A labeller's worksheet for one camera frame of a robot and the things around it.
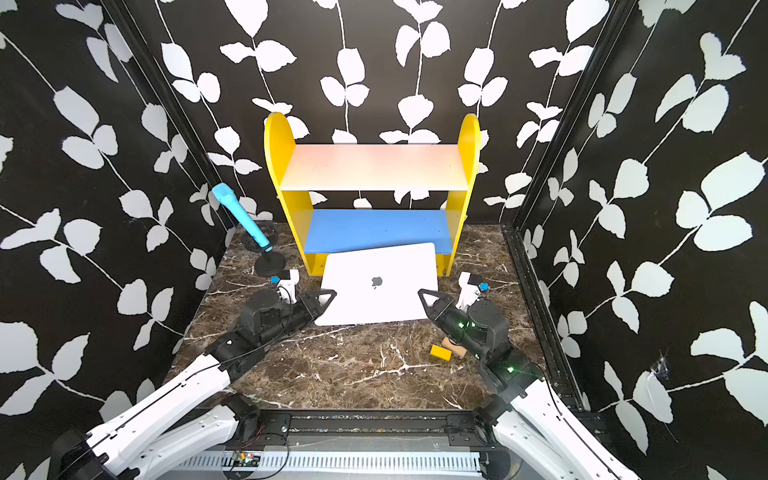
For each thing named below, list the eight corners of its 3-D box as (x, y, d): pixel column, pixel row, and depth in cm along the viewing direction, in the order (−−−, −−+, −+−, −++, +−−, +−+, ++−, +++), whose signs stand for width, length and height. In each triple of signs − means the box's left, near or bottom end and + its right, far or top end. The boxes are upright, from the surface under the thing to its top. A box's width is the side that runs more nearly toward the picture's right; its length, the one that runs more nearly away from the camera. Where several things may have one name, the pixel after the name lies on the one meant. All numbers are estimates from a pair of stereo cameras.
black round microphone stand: (254, 276, 107) (251, 271, 104) (261, 256, 113) (259, 251, 110) (281, 276, 107) (279, 272, 104) (287, 256, 113) (285, 251, 110)
